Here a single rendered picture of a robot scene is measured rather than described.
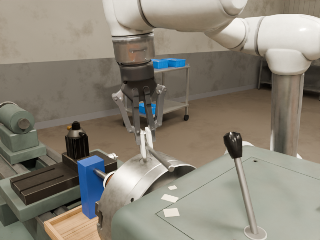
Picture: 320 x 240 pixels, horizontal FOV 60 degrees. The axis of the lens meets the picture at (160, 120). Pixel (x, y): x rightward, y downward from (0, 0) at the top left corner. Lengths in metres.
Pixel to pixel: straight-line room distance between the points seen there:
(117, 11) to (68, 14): 4.46
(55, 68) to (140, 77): 4.37
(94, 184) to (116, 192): 0.36
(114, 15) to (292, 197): 0.50
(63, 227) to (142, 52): 0.76
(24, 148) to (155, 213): 1.33
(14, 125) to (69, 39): 3.43
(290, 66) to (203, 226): 0.63
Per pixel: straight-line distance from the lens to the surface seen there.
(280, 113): 1.08
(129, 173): 0.73
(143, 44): 0.58
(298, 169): 0.75
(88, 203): 1.11
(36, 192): 1.22
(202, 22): 0.47
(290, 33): 0.95
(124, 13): 0.56
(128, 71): 0.60
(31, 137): 1.77
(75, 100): 5.12
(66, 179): 1.26
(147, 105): 0.64
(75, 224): 1.14
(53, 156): 1.77
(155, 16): 0.51
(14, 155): 1.74
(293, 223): 0.56
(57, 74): 4.96
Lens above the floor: 1.57
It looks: 18 degrees down
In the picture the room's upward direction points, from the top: straight up
